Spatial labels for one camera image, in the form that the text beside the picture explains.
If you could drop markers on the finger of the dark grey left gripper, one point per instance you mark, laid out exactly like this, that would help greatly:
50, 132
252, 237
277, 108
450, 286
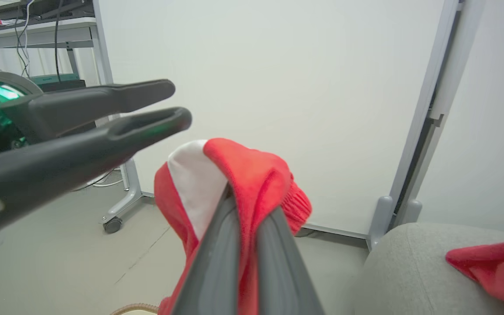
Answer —
85, 105
59, 170

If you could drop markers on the red garment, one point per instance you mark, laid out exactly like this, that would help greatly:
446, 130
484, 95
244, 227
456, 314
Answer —
256, 175

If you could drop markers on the narrow white partition panel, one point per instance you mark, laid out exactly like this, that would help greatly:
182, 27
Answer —
488, 109

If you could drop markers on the grey partition foot with caster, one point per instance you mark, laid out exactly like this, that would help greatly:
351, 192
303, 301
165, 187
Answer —
129, 192

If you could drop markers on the beige perforated laundry basket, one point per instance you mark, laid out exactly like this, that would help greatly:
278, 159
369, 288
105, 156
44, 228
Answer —
134, 309

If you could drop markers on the grey desk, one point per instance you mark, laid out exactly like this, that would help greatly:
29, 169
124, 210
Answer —
46, 33

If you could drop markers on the large white partition panel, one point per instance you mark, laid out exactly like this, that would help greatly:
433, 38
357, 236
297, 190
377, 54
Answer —
278, 87

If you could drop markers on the teal box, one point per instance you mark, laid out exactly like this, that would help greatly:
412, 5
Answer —
55, 78

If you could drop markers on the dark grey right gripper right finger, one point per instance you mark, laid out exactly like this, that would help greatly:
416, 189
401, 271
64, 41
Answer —
282, 271

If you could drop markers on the grey fabric sofa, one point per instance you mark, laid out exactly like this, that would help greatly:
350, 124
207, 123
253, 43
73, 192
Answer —
409, 275

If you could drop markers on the black caster wheel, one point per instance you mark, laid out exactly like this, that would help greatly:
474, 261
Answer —
113, 225

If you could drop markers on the black device on desk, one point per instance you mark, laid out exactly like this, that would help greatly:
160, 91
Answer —
46, 8

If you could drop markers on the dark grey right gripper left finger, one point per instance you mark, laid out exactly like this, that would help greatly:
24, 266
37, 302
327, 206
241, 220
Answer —
217, 271

